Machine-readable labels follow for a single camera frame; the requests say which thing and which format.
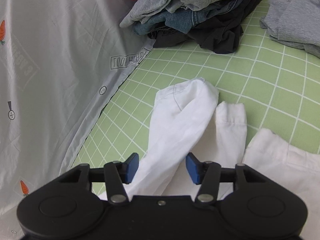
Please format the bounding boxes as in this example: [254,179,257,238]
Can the black garment pile bottom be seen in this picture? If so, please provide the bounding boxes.
[148,0,261,54]

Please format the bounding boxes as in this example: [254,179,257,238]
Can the loose folded grey garment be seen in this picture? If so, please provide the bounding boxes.
[260,0,319,57]

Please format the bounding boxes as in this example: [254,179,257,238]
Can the grey carrot print storage bag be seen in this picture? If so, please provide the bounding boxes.
[0,0,153,215]

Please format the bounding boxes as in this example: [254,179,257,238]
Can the blue denim jeans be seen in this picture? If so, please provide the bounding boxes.
[133,0,244,36]

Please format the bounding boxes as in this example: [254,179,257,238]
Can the green grid cutting mat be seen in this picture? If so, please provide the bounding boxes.
[60,0,320,196]

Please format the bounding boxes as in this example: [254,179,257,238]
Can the white shirt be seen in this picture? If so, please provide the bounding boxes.
[125,78,319,222]

